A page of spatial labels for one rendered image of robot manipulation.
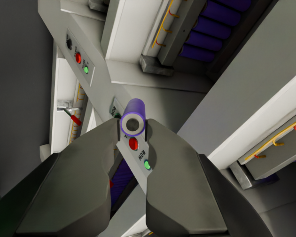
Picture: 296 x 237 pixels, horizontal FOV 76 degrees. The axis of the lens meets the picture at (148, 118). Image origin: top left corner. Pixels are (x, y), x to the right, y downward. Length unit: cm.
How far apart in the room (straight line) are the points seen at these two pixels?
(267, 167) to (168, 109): 13
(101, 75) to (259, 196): 26
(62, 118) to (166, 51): 45
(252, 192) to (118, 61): 24
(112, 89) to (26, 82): 48
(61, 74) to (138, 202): 36
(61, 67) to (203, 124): 41
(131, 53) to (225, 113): 18
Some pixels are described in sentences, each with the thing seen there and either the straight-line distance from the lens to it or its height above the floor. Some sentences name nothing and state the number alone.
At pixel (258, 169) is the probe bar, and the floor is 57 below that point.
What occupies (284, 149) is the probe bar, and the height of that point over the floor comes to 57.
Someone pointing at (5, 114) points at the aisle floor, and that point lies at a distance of 82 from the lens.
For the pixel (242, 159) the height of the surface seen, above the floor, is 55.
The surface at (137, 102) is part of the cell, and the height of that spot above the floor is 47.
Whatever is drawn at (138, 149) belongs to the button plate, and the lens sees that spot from 25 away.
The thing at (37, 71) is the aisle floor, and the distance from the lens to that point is 71.
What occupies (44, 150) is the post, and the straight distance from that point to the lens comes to 101.
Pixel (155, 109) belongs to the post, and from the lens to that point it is 24.
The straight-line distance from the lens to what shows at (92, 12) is 43.
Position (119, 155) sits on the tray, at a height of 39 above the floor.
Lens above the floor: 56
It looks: 25 degrees down
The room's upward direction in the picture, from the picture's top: 144 degrees clockwise
